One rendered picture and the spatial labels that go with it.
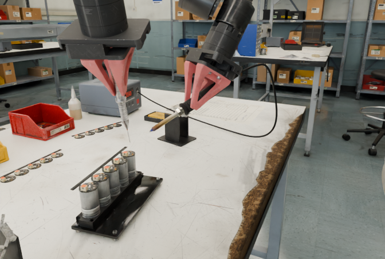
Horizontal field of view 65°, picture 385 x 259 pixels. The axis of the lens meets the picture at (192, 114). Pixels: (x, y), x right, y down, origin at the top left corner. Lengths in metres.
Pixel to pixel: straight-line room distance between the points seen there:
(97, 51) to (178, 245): 0.27
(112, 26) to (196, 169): 0.34
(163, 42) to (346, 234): 4.70
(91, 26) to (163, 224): 0.28
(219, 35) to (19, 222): 0.42
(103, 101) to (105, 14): 0.59
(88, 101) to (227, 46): 0.56
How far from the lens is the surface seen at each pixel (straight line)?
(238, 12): 0.54
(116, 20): 0.38
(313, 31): 3.49
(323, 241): 1.71
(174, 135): 0.72
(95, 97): 0.95
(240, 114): 0.94
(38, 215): 0.53
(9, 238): 0.35
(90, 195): 0.44
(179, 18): 5.07
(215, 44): 0.52
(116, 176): 0.49
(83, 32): 0.39
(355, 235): 1.82
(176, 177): 0.58
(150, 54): 5.95
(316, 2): 4.53
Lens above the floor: 1.03
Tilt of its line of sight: 18 degrees down
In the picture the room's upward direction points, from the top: straight up
